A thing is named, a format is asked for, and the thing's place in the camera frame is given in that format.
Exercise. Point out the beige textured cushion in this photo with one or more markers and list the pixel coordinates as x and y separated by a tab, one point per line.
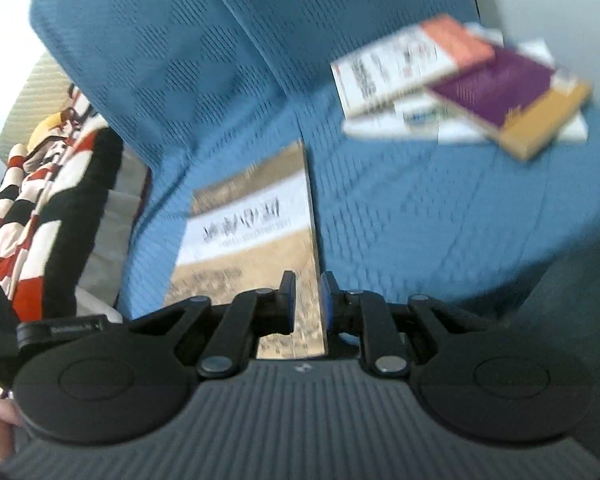
35	90

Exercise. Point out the white and orange book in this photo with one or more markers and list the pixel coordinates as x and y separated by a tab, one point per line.
405	70

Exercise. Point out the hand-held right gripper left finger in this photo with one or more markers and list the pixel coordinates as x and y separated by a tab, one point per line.
289	305

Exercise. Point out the purple cover book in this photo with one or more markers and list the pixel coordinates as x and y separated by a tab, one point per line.
490	90

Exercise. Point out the yellow plush toy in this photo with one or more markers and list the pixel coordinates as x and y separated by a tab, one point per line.
47	127

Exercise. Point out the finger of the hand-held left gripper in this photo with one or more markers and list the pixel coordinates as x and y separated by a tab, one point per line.
60	331

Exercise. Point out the blue quilted sofa cover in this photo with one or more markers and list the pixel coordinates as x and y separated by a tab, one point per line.
205	60

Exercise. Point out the red white black striped garment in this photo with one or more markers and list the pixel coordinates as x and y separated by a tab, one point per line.
45	210

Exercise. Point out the person's left hand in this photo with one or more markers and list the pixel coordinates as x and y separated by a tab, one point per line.
0	425

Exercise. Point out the tan cover book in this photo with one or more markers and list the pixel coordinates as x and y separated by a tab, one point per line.
240	240

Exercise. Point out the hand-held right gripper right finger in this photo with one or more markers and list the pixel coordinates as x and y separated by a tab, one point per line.
325	305

